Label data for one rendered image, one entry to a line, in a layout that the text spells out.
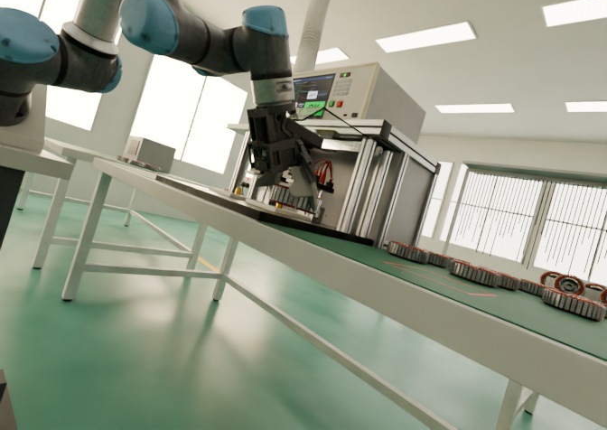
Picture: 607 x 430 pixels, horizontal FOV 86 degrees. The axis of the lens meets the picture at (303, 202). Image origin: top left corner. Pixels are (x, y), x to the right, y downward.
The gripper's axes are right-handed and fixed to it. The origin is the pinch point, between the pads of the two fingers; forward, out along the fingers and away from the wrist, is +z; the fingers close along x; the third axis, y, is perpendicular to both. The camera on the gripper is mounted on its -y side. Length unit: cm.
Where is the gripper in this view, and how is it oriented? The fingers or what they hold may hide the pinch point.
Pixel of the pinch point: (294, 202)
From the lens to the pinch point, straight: 67.7
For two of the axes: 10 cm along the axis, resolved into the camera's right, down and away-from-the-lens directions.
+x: 6.8, 1.9, -7.1
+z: 1.0, 9.3, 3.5
